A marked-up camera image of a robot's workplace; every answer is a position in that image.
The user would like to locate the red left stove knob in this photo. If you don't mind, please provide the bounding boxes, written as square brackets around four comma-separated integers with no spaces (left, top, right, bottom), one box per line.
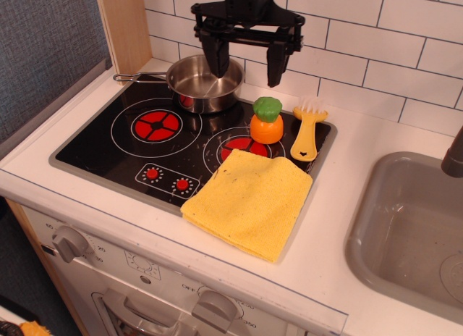
[145,168,159,180]

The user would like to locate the wooden side post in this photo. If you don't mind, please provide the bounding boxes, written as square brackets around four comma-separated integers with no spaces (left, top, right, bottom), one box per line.
[97,0,152,74]

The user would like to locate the oven door with handle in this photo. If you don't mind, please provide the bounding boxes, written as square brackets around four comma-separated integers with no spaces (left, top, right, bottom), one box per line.
[90,287,290,336]

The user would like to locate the red right stove knob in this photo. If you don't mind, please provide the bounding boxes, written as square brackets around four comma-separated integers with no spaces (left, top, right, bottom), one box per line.
[176,179,190,191]

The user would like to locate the red stove knob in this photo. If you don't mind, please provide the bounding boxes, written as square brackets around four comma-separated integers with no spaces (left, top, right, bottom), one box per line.
[176,179,190,191]
[145,168,159,180]

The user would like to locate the orange fuzzy object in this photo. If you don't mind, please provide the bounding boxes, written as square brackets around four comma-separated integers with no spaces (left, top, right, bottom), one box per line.
[1,321,51,336]

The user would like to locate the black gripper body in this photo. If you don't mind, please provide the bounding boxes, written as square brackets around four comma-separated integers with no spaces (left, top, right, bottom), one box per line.
[191,0,305,52]

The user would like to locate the grey oven knob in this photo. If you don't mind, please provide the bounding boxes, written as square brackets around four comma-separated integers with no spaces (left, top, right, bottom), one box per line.
[192,290,238,333]

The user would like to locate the orange carrot salt shaker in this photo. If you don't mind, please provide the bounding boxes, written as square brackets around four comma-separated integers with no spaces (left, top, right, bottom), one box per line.
[250,96,284,144]

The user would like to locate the grey faucet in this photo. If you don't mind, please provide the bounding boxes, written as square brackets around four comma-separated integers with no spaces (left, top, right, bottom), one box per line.
[441,127,463,178]

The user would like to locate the black toy stovetop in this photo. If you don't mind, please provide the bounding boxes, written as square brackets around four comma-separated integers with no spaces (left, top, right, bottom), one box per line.
[48,72,339,217]

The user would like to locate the steel saucepan with handle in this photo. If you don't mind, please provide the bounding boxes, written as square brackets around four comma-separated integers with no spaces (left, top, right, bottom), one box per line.
[113,55,245,114]

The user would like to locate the grey timer knob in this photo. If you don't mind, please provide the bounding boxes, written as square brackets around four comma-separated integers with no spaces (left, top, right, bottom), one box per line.
[52,226,89,263]

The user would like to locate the yellow scrub brush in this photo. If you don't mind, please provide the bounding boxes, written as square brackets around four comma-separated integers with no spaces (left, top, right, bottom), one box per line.
[290,96,328,162]

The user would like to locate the yellow folded cloth napkin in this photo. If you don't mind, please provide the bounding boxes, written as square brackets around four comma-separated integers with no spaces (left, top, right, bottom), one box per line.
[181,149,313,262]

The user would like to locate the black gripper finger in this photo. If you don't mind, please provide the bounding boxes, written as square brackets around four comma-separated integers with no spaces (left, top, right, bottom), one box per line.
[267,41,290,88]
[200,30,230,78]

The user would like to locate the grey sink basin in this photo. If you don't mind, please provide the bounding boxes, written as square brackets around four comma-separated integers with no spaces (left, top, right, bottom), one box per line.
[345,151,462,324]

